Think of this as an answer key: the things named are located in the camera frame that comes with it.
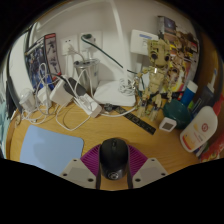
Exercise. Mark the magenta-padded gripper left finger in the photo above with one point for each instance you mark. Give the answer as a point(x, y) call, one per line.
point(90, 160)

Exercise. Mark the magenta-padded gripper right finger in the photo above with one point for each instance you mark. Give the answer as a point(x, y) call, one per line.
point(138, 161)

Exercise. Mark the black computer mouse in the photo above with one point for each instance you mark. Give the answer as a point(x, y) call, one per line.
point(114, 156)

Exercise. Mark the light blue mouse pad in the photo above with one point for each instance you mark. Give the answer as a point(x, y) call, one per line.
point(50, 148)

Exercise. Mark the black ruler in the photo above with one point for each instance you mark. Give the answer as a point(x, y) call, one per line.
point(136, 120)

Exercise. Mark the small white square clock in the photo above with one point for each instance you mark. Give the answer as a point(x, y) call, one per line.
point(167, 124)

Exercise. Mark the white power strip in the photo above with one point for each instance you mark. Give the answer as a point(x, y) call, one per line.
point(89, 106)

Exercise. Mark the dark green round container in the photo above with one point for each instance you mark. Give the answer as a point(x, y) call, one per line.
point(178, 111)

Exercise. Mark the white lotion bottle red cap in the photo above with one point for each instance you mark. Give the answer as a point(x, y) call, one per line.
point(200, 130)

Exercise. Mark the large white charger block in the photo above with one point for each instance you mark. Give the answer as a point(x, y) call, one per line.
point(60, 95)

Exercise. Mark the black power adapter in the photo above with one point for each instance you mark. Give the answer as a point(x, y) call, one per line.
point(70, 86)

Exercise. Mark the small white charger plug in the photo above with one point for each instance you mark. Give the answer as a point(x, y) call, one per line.
point(43, 96)

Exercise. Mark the metal cup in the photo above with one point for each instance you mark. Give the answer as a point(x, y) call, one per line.
point(86, 75)

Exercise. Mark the clear plastic jar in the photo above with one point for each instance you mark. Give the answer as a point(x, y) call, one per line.
point(27, 100)

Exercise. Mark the dark bottle white nozzle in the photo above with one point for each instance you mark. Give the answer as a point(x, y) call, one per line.
point(205, 98)

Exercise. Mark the bed with checked bedding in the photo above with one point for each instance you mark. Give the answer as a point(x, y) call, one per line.
point(2, 130)

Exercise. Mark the blue robot model kit box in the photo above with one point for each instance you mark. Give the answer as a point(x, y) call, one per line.
point(38, 63)

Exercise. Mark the colourful printed poster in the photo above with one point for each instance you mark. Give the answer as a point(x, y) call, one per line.
point(185, 43)

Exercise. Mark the white wall-mounted box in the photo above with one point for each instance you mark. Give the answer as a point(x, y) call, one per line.
point(141, 41)

